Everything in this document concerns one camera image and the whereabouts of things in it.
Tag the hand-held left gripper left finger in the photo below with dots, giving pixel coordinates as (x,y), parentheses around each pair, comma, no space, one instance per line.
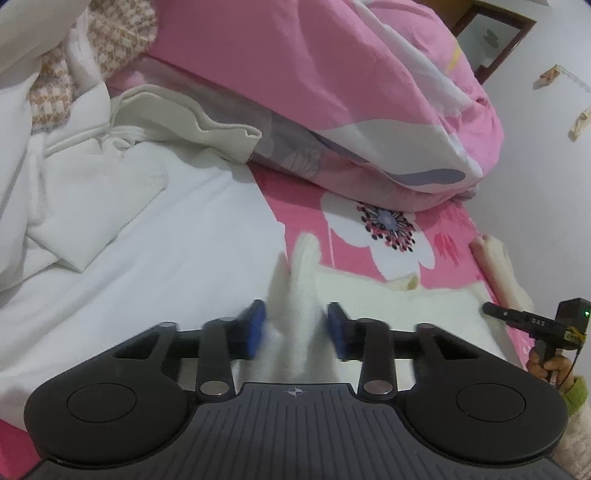
(255,330)

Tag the white crumpled garment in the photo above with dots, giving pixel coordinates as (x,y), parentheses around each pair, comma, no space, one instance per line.
(46,184)

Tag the pink printed duvet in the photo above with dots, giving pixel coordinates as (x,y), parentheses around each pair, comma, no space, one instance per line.
(300,69)

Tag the dark door frame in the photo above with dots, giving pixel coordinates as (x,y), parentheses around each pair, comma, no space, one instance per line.
(521,32)

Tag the white plain garment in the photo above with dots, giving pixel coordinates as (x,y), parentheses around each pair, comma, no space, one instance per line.
(161,277)

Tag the wall hook rack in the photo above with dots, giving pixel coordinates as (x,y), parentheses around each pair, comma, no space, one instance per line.
(568,87)

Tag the pink floral blanket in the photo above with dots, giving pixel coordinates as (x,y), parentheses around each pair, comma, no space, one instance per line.
(295,194)

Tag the off-white cloth with hem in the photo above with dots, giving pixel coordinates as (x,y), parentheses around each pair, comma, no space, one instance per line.
(184,115)

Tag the white fluffy garment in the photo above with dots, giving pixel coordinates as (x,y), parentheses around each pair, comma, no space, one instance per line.
(300,323)

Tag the brown houndstooth garment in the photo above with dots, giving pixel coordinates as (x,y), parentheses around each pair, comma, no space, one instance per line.
(115,41)

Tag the person's right hand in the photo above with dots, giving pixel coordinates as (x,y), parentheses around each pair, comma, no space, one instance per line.
(558,369)

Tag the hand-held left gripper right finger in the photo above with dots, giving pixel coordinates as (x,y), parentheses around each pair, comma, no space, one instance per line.
(337,332)

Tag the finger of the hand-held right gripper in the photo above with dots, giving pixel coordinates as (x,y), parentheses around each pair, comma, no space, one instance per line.
(503,314)

